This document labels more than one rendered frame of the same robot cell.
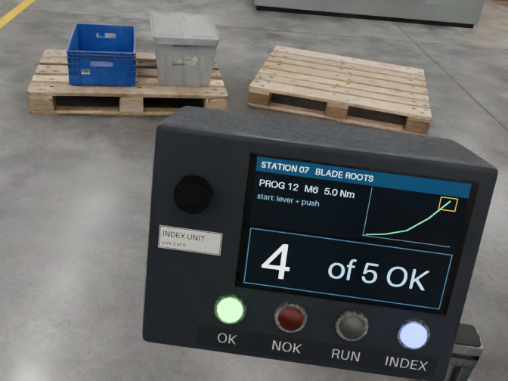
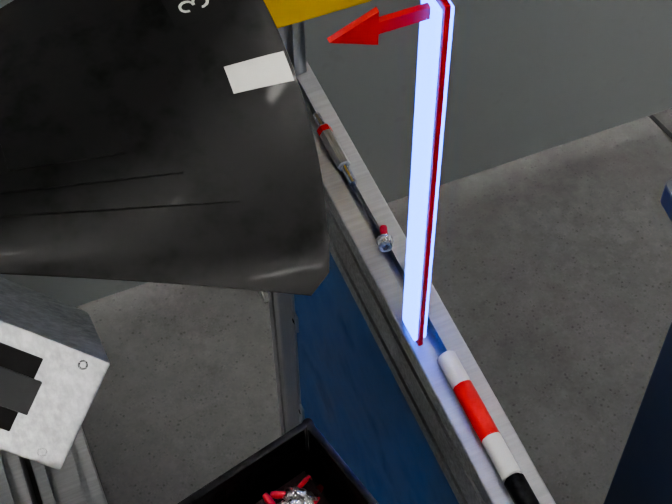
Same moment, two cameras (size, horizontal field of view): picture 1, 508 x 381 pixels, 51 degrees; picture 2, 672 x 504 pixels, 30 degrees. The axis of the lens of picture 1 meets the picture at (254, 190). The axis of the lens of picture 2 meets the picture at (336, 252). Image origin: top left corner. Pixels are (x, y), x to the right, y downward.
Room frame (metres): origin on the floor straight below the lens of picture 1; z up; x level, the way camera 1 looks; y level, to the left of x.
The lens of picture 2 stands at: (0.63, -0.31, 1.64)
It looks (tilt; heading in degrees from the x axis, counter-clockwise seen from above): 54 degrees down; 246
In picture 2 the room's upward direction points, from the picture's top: 1 degrees counter-clockwise
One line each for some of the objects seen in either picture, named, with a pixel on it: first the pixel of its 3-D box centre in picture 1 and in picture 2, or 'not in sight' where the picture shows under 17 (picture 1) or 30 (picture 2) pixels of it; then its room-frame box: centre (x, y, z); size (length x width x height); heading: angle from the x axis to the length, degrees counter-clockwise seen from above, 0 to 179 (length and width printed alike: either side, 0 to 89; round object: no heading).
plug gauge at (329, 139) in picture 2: not in sight; (334, 148); (0.36, -0.93, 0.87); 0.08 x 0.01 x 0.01; 88
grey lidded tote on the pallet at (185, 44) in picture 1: (182, 48); not in sight; (3.51, 0.58, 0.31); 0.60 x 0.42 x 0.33; 14
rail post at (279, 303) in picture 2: not in sight; (291, 328); (0.36, -1.08, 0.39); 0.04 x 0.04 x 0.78; 88
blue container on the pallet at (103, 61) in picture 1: (104, 54); not in sight; (3.39, 1.07, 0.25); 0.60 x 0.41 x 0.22; 14
